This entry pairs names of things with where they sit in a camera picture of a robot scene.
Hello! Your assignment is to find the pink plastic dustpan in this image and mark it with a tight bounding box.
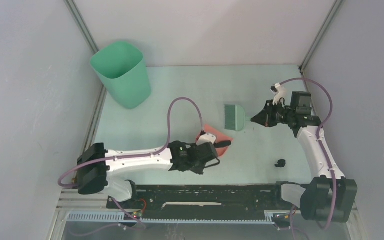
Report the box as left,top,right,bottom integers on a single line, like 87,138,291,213
195,124,233,157

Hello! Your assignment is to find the green plastic waste bin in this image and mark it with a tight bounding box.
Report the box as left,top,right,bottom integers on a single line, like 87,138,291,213
90,41,152,110

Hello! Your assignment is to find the mint green hand brush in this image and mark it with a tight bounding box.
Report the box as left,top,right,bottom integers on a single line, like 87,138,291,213
224,104,251,132

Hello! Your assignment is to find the dark paper scrap front right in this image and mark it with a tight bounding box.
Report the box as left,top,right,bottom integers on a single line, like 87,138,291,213
274,159,287,168

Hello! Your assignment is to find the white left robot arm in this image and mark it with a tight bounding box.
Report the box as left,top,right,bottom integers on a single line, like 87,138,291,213
77,141,219,208

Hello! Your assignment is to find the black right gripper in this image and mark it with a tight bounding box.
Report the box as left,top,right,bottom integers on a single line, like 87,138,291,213
252,99,295,128

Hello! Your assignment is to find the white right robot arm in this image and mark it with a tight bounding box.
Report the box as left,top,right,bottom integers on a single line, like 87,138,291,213
250,91,358,223

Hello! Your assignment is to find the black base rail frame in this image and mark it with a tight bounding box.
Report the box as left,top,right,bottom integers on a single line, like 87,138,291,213
106,184,292,220

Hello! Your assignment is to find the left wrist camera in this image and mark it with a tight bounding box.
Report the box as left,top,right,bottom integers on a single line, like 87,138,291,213
196,131,217,146

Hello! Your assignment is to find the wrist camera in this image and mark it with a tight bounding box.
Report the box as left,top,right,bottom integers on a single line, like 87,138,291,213
196,131,217,146
270,83,288,105

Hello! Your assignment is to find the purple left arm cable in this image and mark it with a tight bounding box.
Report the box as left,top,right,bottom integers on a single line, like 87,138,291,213
57,96,205,231

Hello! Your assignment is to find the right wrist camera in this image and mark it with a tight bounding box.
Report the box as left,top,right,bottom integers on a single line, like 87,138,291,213
270,83,288,105

